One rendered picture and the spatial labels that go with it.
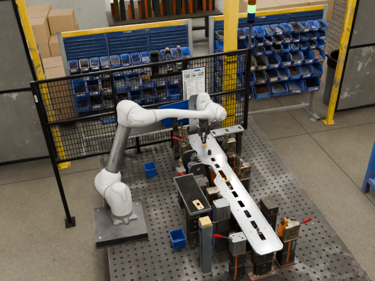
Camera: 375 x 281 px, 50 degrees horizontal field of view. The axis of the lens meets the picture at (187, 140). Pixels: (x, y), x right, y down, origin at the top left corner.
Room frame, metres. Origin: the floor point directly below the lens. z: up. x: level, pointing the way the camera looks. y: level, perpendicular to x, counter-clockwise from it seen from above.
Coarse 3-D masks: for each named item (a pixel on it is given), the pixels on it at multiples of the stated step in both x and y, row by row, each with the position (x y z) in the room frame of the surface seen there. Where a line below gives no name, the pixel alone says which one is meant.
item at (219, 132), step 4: (220, 128) 2.97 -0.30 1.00; (224, 128) 2.97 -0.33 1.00; (228, 128) 2.97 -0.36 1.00; (232, 128) 2.97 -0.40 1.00; (236, 128) 2.96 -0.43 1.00; (212, 132) 2.92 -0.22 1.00; (216, 132) 2.91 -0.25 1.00; (220, 132) 2.91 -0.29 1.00; (224, 132) 2.91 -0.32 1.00; (228, 132) 2.91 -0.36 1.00; (232, 132) 2.90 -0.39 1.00; (236, 132) 2.91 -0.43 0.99; (216, 136) 2.86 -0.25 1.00
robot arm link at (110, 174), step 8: (120, 104) 2.54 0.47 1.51; (128, 104) 2.49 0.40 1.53; (136, 104) 2.50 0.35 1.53; (120, 112) 2.49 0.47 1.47; (120, 120) 2.46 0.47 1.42; (120, 128) 2.45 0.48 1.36; (128, 128) 2.46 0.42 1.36; (120, 136) 2.43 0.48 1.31; (128, 136) 2.46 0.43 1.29; (120, 144) 2.41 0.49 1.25; (112, 152) 2.40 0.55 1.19; (120, 152) 2.40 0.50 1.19; (112, 160) 2.38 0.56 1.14; (120, 160) 2.39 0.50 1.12; (104, 168) 2.40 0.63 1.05; (112, 168) 2.36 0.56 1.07; (96, 176) 2.41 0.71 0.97; (104, 176) 2.33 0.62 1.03; (112, 176) 2.33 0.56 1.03; (120, 176) 2.37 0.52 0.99; (96, 184) 2.35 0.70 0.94; (104, 184) 2.29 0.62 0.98; (104, 192) 2.24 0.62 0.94
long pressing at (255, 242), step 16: (192, 144) 2.73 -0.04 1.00; (208, 144) 2.73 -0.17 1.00; (208, 160) 2.51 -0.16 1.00; (224, 160) 2.51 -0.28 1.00; (224, 192) 2.13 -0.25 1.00; (240, 192) 2.12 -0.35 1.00; (240, 208) 1.96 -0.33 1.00; (256, 208) 1.96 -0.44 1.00; (240, 224) 1.81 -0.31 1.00; (256, 240) 1.68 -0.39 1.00; (272, 240) 1.67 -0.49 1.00
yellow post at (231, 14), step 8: (224, 0) 3.48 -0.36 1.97; (232, 0) 3.40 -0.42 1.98; (224, 8) 3.47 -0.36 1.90; (232, 8) 3.40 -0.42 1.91; (224, 16) 3.47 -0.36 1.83; (232, 16) 3.41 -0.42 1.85; (224, 24) 3.47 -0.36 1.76; (232, 24) 3.41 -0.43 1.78; (224, 32) 3.46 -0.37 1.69; (232, 32) 3.41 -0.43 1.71; (224, 40) 3.46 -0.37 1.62; (232, 40) 3.41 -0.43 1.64; (224, 48) 3.46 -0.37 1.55; (232, 48) 3.41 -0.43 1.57; (224, 72) 3.45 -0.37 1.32; (232, 72) 3.41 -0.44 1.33; (232, 80) 3.41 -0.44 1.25; (224, 88) 3.44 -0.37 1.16; (232, 88) 3.41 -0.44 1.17; (224, 96) 3.43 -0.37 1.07; (232, 96) 3.41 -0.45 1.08; (224, 104) 3.43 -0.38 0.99; (232, 104) 3.41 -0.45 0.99; (232, 112) 3.41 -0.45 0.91; (224, 120) 3.42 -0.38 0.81; (232, 120) 3.42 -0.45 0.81
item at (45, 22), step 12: (36, 12) 6.71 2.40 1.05; (48, 12) 6.70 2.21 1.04; (60, 12) 6.65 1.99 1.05; (72, 12) 6.62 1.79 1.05; (36, 24) 6.06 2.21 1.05; (48, 24) 6.48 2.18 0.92; (60, 24) 6.47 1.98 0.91; (72, 24) 6.50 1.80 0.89; (36, 36) 6.03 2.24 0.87; (48, 36) 6.24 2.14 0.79; (48, 48) 6.05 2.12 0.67
